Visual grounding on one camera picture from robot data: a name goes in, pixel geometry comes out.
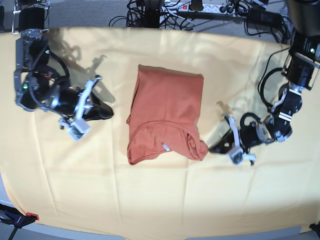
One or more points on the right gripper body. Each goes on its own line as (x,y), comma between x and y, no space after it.
(64,101)

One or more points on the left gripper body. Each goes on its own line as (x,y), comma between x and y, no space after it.
(253,134)

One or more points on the orange T-shirt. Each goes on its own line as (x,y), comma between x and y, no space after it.
(165,109)

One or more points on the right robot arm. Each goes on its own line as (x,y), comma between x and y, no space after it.
(41,78)

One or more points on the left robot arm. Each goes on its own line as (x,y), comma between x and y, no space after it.
(303,55)

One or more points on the yellow tablecloth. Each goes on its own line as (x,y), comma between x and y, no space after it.
(89,186)

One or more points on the black clamp right corner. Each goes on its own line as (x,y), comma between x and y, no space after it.
(316,228)

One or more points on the black power adapter box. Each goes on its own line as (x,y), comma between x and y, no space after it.
(264,18)

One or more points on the white power strip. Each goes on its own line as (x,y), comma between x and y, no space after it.
(184,9)

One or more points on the blue red table clamp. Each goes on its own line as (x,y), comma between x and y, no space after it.
(11,216)

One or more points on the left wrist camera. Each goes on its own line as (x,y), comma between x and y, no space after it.
(236,155)

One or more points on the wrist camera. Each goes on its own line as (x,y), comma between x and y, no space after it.
(78,129)
(236,155)

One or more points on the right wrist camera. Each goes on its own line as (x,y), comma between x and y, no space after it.
(78,129)

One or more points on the black stand post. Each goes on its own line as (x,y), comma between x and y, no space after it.
(151,16)

